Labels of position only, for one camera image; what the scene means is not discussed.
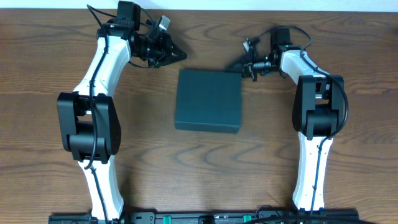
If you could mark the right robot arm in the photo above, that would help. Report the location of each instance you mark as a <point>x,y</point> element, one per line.
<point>318,113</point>

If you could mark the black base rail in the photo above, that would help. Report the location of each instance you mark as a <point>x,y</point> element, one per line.
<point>274,215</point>

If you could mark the dark green box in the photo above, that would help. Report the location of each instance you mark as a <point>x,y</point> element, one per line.
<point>208,101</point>

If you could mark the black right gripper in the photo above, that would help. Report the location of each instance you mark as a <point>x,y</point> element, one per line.
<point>247,69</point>

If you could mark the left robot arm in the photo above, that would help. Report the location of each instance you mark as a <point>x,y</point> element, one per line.
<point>89,124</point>

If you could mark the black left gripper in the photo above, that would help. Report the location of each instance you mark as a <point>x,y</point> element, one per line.
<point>163,50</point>

